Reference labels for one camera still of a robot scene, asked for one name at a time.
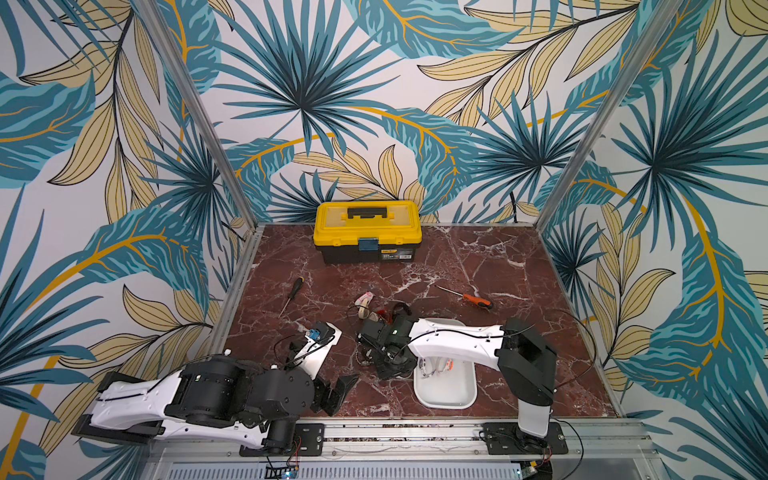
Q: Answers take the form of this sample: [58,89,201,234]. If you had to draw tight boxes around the black band watch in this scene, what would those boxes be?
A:
[391,302,413,320]

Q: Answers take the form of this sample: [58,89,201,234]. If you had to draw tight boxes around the clear strap purple watch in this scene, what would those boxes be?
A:
[419,358,435,378]

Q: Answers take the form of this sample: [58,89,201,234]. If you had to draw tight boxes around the pink beige strap watch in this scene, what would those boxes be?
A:
[354,291,375,320]

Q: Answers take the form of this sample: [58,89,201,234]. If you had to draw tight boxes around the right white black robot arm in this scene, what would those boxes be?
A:
[357,315,557,439]

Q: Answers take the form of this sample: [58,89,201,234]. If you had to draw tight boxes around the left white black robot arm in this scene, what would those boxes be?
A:
[72,354,358,456]

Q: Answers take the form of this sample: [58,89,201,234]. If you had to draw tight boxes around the white plastic storage tray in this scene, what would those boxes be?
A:
[409,318,477,410]

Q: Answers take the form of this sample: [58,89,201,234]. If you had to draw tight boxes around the yellow black toolbox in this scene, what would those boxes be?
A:
[313,200,423,264]

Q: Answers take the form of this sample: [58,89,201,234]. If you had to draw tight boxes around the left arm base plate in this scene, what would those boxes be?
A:
[239,420,325,458]

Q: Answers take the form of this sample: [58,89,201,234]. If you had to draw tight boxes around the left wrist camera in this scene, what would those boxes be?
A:
[289,321,342,380]

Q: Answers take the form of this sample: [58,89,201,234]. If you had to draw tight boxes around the black handled screwdriver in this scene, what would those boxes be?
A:
[278,277,305,317]

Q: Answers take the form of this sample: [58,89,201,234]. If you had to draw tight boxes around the orange handled screwdriver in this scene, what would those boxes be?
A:
[437,285,494,310]

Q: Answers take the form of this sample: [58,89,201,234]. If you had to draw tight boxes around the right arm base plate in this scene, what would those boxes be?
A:
[479,422,569,456]

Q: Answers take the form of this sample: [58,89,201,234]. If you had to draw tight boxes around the left aluminium corner post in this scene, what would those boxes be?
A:
[135,0,258,231]

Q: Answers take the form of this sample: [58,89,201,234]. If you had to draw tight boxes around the aluminium corner post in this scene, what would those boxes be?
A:
[135,0,258,231]
[535,0,682,234]

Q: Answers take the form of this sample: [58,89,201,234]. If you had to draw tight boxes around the right aluminium corner post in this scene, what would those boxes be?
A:
[535,0,682,234]

